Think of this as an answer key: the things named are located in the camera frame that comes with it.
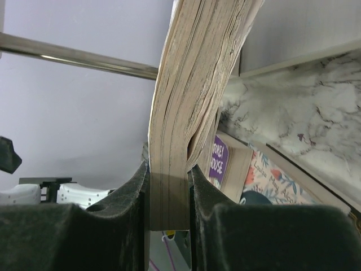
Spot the thin dark patterned book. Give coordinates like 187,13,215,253
266,143,360,233

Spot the blue 91-Storey Treehouse book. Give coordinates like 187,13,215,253
148,1,263,231

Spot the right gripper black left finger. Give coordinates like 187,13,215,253
1,162,149,270

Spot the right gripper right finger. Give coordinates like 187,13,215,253
188,167,360,270

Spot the Little Women dark book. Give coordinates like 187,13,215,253
239,142,351,214

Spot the purple Treehouse book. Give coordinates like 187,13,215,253
208,131,253,203

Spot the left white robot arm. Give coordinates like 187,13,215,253
1,177,113,208

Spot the white two-tier wooden shelf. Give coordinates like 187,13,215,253
0,0,361,82

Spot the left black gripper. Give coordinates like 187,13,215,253
0,137,22,174

